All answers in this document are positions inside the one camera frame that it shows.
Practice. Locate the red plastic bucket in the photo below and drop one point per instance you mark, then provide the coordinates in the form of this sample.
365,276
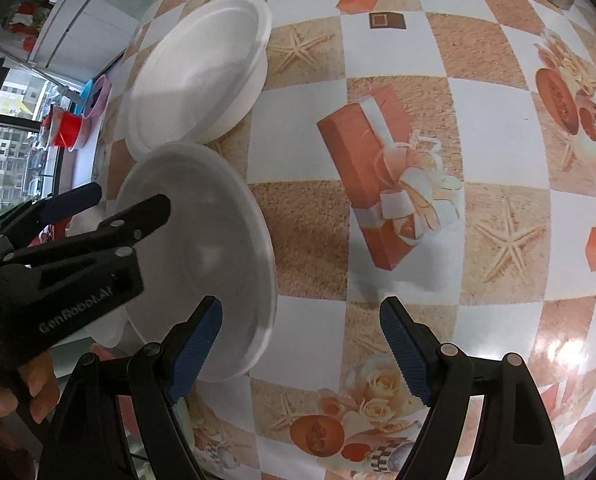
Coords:
68,132

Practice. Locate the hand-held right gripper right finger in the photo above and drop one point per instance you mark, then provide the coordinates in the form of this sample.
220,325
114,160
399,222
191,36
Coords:
403,355

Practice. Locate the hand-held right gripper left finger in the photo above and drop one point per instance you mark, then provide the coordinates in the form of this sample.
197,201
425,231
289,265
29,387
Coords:
198,355

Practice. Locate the red flower decoration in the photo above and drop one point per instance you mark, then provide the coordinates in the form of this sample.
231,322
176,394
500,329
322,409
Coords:
28,15

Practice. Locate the pink plastic basin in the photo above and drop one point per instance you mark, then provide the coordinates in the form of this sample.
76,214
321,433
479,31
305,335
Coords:
103,95

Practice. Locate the glass window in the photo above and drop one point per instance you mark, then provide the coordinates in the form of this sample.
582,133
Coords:
8,150

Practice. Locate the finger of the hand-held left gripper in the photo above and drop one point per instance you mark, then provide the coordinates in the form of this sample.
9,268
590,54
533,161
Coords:
143,212
68,202

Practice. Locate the checkered printed tablecloth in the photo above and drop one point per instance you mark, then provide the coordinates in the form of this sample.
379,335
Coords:
478,110

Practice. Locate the person's left hand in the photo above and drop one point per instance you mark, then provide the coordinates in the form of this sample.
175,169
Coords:
38,390

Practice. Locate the white cabinet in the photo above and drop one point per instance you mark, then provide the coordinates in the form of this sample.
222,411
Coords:
83,30

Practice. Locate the blue plastic basin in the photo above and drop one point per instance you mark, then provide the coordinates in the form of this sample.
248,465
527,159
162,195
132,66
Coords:
84,94

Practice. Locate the white foam bowl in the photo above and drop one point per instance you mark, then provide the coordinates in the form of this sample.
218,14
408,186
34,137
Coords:
198,75

